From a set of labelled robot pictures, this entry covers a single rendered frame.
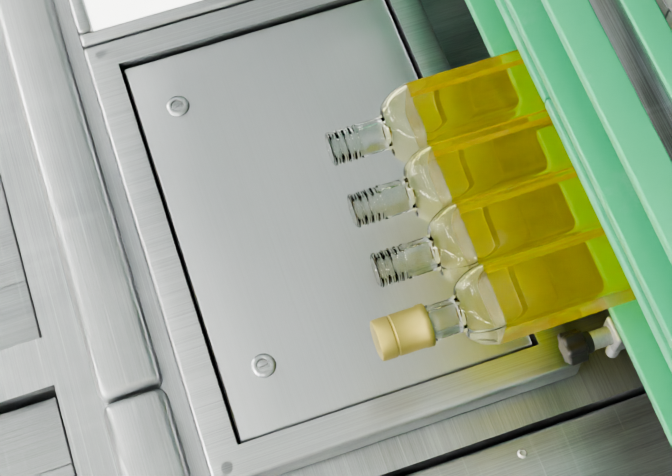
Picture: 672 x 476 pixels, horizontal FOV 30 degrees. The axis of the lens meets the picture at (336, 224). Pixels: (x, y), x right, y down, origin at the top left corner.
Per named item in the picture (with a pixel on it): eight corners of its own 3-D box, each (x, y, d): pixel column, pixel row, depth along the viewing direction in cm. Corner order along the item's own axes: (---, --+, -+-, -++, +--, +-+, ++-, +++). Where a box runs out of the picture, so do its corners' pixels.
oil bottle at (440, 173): (621, 110, 111) (393, 181, 108) (634, 77, 106) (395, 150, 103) (647, 163, 109) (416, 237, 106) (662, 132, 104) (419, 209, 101)
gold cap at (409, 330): (417, 302, 101) (365, 318, 100) (425, 303, 98) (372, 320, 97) (430, 344, 101) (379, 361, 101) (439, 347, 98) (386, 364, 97)
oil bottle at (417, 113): (595, 55, 113) (371, 123, 110) (606, 18, 108) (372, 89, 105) (621, 105, 111) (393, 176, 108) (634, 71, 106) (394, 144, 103)
